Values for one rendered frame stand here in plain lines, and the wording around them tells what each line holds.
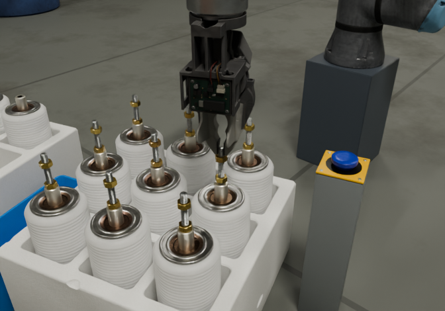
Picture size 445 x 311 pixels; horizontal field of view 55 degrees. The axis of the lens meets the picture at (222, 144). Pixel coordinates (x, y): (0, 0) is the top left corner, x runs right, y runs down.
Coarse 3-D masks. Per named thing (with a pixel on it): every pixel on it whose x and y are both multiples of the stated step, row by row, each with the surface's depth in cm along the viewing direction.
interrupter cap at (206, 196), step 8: (232, 184) 71; (200, 192) 69; (208, 192) 69; (232, 192) 69; (240, 192) 69; (200, 200) 67; (208, 200) 67; (216, 200) 68; (232, 200) 68; (240, 200) 67; (208, 208) 66; (216, 208) 66; (224, 208) 66; (232, 208) 66
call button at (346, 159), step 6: (336, 156) 64; (342, 156) 64; (348, 156) 64; (354, 156) 64; (336, 162) 63; (342, 162) 63; (348, 162) 63; (354, 162) 63; (342, 168) 64; (348, 168) 63
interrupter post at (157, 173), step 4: (152, 168) 70; (156, 168) 70; (160, 168) 71; (152, 172) 71; (156, 172) 71; (160, 172) 71; (152, 176) 71; (156, 176) 71; (160, 176) 71; (152, 180) 72; (156, 180) 71; (160, 180) 72; (164, 180) 73
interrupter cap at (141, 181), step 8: (168, 168) 75; (144, 176) 73; (168, 176) 73; (176, 176) 73; (136, 184) 71; (144, 184) 71; (152, 184) 72; (160, 184) 72; (168, 184) 71; (176, 184) 71; (152, 192) 69; (160, 192) 69
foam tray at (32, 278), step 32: (288, 192) 82; (192, 224) 74; (256, 224) 75; (288, 224) 86; (0, 256) 67; (32, 256) 67; (256, 256) 67; (32, 288) 68; (64, 288) 63; (96, 288) 62; (224, 288) 62; (256, 288) 71
